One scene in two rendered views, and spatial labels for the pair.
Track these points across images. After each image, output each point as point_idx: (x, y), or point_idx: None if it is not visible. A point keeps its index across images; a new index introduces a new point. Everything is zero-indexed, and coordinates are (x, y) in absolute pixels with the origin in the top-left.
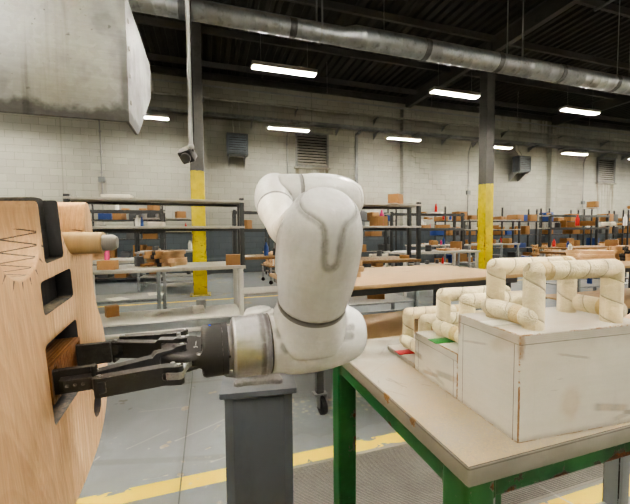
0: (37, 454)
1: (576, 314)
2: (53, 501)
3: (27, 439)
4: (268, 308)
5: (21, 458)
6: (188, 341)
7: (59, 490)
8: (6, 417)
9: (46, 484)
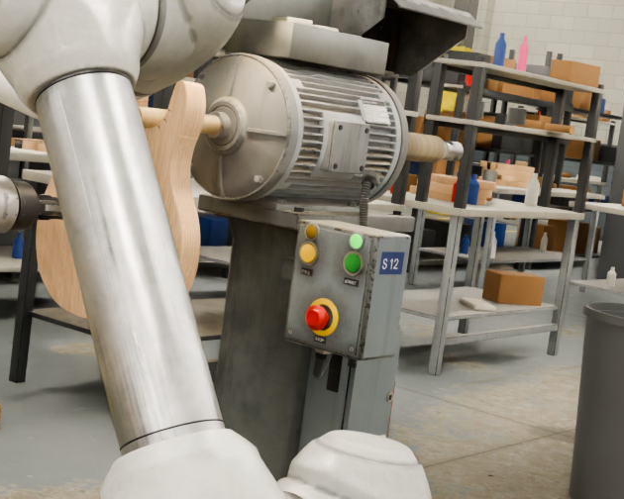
0: (64, 237)
1: None
2: (69, 282)
3: (59, 220)
4: (326, 439)
5: (53, 225)
6: (39, 199)
7: (75, 283)
8: (51, 194)
9: (66, 263)
